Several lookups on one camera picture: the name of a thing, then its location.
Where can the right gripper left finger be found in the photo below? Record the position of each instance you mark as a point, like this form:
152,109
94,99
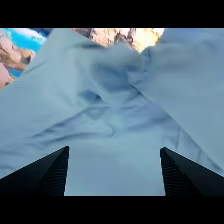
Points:
43,178

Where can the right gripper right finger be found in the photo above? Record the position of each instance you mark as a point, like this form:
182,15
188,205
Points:
186,178

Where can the light blue shirt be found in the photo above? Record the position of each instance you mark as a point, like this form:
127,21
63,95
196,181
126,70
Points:
110,116

